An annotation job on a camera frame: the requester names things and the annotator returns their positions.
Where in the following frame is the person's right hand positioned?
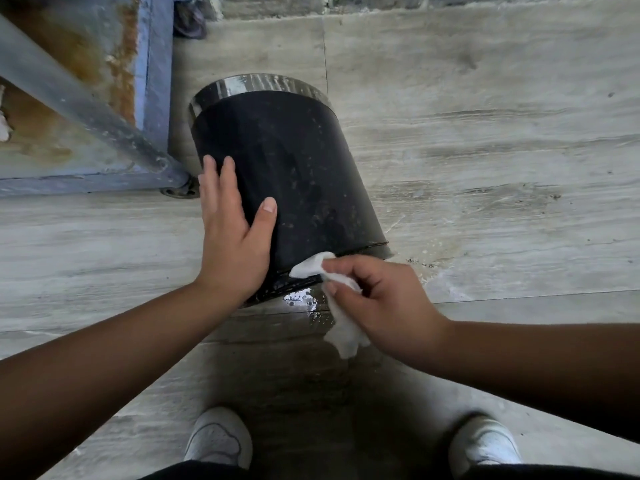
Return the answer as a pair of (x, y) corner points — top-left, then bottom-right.
(321, 254), (451, 376)

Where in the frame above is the person's left hand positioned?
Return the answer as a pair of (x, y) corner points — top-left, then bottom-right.
(197, 155), (278, 306)

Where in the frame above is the white wet wipe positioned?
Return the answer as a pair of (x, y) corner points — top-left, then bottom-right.
(289, 252), (372, 360)

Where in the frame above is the black round waste bin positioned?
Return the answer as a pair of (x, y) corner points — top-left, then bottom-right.
(188, 73), (395, 308)

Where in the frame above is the person's left forearm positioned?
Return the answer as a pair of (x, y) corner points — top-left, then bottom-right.
(0, 281), (247, 480)

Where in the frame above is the person's right forearm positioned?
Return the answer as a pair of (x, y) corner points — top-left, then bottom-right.
(433, 318), (640, 444)

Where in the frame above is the grey metal bar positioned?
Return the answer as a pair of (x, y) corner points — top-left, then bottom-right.
(0, 14), (193, 189)

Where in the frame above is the dark crumpled cloth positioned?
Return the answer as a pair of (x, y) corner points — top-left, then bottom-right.
(172, 0), (209, 40)

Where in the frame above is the rusty blue metal cabinet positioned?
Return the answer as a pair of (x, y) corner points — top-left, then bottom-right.
(0, 0), (175, 198)

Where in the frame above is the person's white left shoe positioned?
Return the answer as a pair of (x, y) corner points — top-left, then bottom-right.
(183, 406), (254, 471)

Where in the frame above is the person's white shoe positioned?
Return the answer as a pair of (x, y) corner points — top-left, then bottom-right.
(447, 415), (524, 478)
(183, 406), (254, 471)

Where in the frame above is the person's white right shoe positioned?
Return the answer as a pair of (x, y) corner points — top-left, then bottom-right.
(447, 415), (524, 478)

